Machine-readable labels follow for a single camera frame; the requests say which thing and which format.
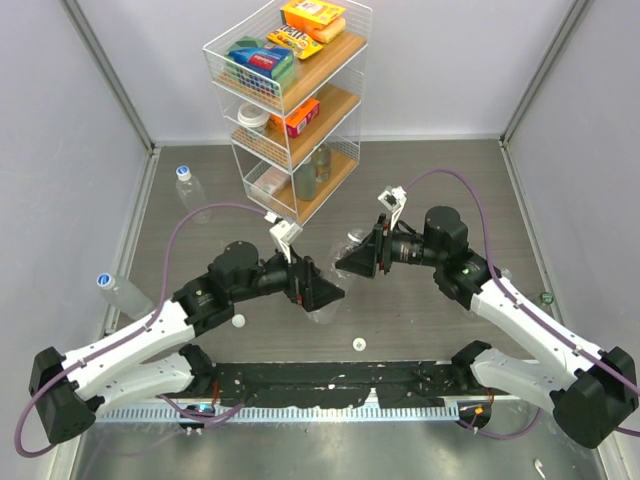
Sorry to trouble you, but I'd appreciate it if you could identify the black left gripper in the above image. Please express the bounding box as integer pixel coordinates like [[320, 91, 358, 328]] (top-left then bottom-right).
[[231, 241, 345, 312]]

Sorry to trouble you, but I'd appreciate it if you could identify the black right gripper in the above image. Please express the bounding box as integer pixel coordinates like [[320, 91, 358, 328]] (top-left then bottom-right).
[[337, 213, 445, 278]]

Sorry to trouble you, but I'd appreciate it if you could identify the clear plastic bottle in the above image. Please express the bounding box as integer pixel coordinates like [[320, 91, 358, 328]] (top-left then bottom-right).
[[176, 172, 211, 225], [309, 227, 369, 325]]

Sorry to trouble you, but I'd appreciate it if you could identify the blue and white bottle cap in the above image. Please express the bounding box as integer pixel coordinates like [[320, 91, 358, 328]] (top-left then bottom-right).
[[176, 165, 192, 182]]

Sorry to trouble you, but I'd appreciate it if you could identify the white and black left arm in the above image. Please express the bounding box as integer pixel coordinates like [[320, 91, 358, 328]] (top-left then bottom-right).
[[28, 241, 345, 445]]

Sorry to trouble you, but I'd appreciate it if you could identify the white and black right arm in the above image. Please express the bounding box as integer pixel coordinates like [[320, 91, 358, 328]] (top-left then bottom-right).
[[335, 206, 639, 449]]

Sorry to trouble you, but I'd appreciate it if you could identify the clear bottle with blue cap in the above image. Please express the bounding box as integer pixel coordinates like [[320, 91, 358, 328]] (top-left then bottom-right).
[[96, 272, 154, 321]]

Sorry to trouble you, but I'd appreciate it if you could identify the green glass bottle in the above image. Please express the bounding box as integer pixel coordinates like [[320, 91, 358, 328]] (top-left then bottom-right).
[[538, 291, 554, 305]]

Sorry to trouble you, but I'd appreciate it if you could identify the glass jar, bottom shelf front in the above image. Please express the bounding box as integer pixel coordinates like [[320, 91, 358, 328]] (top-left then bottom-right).
[[294, 157, 317, 201]]

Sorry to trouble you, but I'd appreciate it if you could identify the glass jar, shelf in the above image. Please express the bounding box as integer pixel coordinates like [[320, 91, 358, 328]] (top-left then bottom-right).
[[294, 157, 317, 201], [312, 144, 332, 183]]

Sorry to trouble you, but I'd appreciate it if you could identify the glass jar, bottom shelf back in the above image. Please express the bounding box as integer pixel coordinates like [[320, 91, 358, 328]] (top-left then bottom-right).
[[312, 144, 332, 183]]

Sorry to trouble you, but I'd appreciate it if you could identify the white box, bottom shelf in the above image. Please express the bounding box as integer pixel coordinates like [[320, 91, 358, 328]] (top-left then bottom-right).
[[249, 166, 290, 202]]

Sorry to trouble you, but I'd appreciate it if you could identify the orange box, middle shelf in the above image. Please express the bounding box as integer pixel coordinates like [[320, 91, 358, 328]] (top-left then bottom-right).
[[269, 98, 320, 138]]

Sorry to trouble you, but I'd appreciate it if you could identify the white lidded paper cup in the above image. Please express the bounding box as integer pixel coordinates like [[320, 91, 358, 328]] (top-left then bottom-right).
[[237, 102, 270, 135]]

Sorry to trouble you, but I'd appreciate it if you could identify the green and blue box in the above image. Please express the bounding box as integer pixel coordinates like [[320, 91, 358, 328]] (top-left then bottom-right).
[[225, 36, 296, 96]]

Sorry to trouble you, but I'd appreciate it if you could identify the yellow candy bag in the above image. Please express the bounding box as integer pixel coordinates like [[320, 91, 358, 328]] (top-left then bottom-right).
[[267, 24, 324, 60]]

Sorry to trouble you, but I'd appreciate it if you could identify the yellow sponge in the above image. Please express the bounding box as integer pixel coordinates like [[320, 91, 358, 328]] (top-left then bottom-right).
[[311, 17, 347, 44]]

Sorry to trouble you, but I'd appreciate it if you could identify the orange snack box, top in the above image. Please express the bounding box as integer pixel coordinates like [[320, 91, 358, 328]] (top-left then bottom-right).
[[281, 1, 346, 30]]

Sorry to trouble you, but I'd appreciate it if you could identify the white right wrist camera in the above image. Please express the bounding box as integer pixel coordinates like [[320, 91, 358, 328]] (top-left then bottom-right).
[[377, 186, 407, 231]]

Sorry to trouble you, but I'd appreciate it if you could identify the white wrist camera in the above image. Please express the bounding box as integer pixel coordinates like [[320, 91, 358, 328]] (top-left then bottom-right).
[[264, 212, 303, 264], [377, 186, 407, 231]]

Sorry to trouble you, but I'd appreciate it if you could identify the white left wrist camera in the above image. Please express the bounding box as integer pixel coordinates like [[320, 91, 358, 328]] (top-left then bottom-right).
[[264, 212, 303, 264]]

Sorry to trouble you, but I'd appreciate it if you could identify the white slotted cable duct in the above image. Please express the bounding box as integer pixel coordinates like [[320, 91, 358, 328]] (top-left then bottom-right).
[[97, 402, 460, 423]]

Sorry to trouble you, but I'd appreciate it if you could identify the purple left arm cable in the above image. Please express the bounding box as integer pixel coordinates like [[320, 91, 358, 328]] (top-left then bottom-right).
[[13, 201, 271, 458]]

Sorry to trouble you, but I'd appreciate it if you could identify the white wire shelf rack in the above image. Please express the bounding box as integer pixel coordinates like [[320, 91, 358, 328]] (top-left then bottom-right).
[[203, 1, 373, 225]]

